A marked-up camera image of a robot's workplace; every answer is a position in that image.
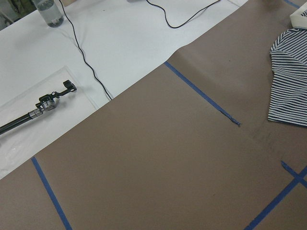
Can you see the navy white striped polo shirt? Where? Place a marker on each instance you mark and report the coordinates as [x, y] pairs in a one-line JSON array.
[[288, 102]]

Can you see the clear plastic water bottle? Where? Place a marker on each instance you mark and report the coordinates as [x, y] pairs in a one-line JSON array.
[[49, 12]]

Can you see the black tripod stick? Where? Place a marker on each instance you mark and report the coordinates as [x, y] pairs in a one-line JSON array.
[[46, 103]]

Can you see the clear plastic bag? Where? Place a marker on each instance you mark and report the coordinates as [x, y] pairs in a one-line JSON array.
[[23, 142]]

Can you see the brown paper table cover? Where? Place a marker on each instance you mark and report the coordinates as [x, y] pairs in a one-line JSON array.
[[188, 147]]

